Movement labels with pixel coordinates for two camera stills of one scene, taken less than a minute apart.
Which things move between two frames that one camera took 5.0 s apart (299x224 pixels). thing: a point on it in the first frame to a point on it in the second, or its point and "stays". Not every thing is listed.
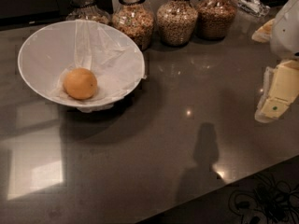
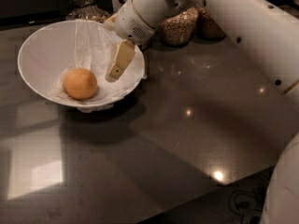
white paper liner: (114, 59) stays
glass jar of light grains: (177, 17) stays
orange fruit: (79, 83) stays
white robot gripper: (286, 32) to (132, 23)
